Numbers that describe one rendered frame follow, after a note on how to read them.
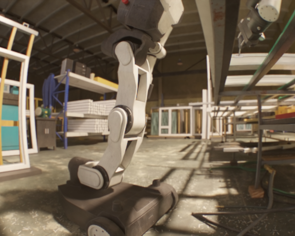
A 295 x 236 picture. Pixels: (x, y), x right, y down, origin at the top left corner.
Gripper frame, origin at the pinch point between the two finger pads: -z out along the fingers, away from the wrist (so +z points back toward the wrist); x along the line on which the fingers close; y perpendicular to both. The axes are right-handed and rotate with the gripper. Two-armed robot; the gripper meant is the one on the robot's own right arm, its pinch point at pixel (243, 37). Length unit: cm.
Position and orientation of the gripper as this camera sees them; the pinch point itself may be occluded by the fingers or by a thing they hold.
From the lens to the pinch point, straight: 76.6
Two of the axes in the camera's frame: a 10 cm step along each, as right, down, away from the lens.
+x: -1.5, -9.8, 1.1
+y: -9.9, 1.5, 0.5
